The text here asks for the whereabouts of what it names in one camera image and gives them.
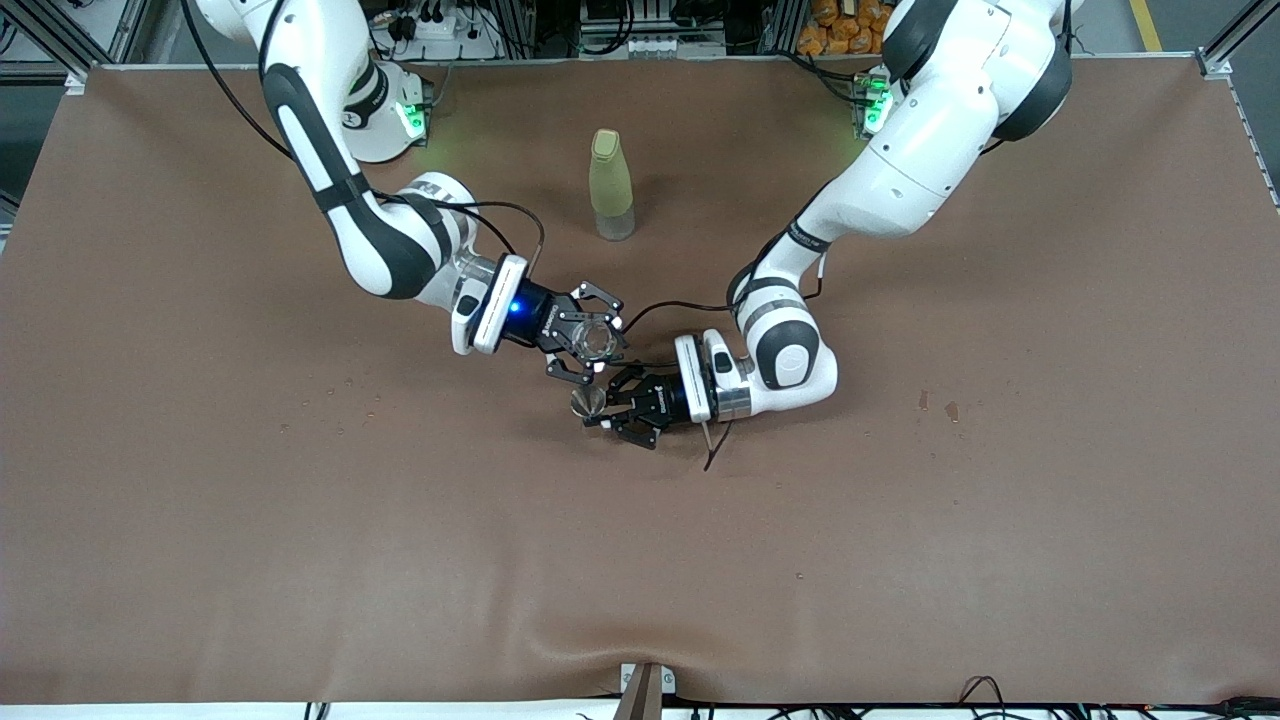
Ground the white connector strip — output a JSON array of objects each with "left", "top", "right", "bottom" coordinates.
[{"left": 620, "top": 35, "right": 726, "bottom": 58}]

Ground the small clear glass cup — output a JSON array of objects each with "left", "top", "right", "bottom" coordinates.
[{"left": 575, "top": 315, "right": 623, "bottom": 363}]

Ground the orange packaged snacks pile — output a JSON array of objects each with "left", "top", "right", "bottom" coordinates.
[{"left": 797, "top": 0, "right": 901, "bottom": 57}]

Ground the aluminium frame profile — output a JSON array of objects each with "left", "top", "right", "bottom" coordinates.
[
  {"left": 0, "top": 0, "right": 151, "bottom": 96},
  {"left": 1195, "top": 0, "right": 1280, "bottom": 79}
]

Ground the metal table edge bracket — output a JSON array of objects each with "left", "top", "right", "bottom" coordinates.
[{"left": 618, "top": 662, "right": 677, "bottom": 720}]

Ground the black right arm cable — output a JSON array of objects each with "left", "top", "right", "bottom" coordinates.
[{"left": 178, "top": 0, "right": 548, "bottom": 283}]

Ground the yellow-green frosted bottle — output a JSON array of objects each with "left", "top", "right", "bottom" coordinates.
[{"left": 588, "top": 128, "right": 637, "bottom": 242}]

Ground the white power strip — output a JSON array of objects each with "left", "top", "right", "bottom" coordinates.
[{"left": 385, "top": 8, "right": 501, "bottom": 61}]

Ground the large table cover mat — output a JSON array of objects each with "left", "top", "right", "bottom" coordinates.
[{"left": 0, "top": 55, "right": 1280, "bottom": 706}]

